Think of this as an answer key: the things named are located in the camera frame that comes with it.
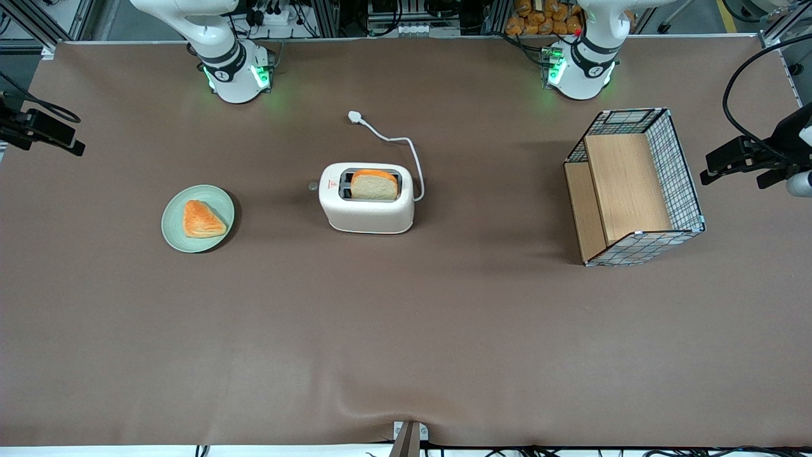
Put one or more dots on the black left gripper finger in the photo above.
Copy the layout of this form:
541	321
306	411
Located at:
774	178
729	162

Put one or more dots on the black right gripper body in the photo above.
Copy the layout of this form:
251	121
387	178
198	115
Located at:
13	125

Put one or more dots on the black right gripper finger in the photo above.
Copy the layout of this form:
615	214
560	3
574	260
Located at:
14	138
57	134

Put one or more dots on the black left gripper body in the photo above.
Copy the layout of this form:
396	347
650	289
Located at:
779	156

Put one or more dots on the white two-slot toaster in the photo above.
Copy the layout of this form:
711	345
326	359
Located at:
368	216

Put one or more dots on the light wooden step block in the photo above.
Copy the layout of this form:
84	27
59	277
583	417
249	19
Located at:
625	184

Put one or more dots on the pale green round plate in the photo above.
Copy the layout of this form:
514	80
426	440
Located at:
174	228

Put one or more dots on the triangular orange toast piece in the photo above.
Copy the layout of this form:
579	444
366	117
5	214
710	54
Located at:
202	220

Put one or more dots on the bag of orange buns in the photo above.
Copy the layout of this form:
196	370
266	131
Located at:
539	19

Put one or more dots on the white power strip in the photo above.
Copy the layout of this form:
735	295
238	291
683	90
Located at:
276	14

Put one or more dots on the bread slice orange crust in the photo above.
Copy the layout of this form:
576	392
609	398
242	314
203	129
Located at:
374	187

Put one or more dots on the brown table cover mat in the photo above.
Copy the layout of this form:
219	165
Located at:
406	330

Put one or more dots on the aluminium frame profile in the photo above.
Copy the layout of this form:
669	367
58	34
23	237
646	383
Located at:
786	19
25	19

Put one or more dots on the grey metal camera bracket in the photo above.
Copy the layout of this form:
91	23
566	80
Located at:
409	441

